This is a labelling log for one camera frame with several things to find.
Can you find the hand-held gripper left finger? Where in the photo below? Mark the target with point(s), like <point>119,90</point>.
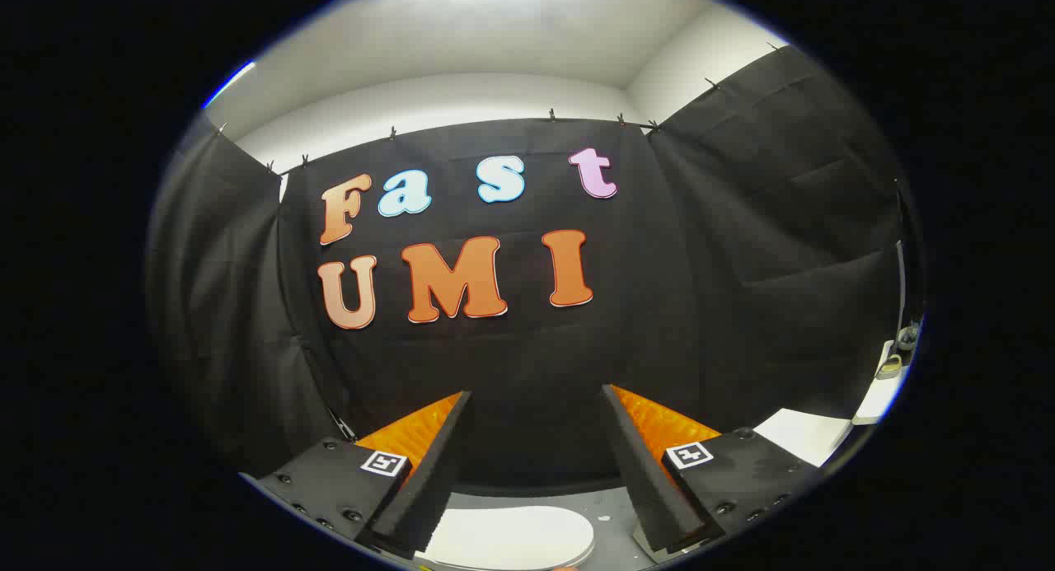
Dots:
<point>429,472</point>

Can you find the black backdrop cloth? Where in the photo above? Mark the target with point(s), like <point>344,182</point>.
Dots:
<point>536,340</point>

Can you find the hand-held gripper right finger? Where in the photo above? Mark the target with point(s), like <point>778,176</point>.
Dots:
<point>639,464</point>

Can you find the white side shelf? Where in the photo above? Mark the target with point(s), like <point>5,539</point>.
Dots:
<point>880,398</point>

